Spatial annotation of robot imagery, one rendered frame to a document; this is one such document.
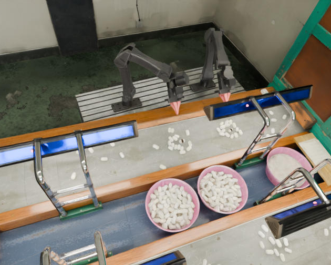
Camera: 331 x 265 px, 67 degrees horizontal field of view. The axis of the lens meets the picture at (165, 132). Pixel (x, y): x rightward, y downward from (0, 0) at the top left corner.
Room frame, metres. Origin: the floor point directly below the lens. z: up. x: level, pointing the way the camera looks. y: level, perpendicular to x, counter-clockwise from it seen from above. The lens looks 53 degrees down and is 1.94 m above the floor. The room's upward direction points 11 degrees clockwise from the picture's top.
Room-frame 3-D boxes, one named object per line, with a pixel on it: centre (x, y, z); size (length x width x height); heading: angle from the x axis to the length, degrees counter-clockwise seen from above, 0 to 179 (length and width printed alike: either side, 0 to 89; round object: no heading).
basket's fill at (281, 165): (0.80, -0.73, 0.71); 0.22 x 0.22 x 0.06
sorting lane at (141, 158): (0.81, -0.04, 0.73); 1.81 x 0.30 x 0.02; 118
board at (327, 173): (0.90, -0.93, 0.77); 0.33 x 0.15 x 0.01; 28
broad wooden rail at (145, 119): (0.99, 0.06, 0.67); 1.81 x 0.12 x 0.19; 118
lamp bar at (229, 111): (0.96, -0.45, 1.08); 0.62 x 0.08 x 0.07; 118
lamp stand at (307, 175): (0.54, -0.67, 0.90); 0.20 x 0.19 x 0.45; 118
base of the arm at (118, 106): (1.11, 0.29, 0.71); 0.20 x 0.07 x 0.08; 123
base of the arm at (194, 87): (1.44, -0.21, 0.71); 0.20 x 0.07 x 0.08; 123
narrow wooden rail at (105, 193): (0.65, -0.12, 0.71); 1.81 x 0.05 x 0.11; 118
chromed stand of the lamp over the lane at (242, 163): (0.89, -0.49, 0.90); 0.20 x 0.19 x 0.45; 118
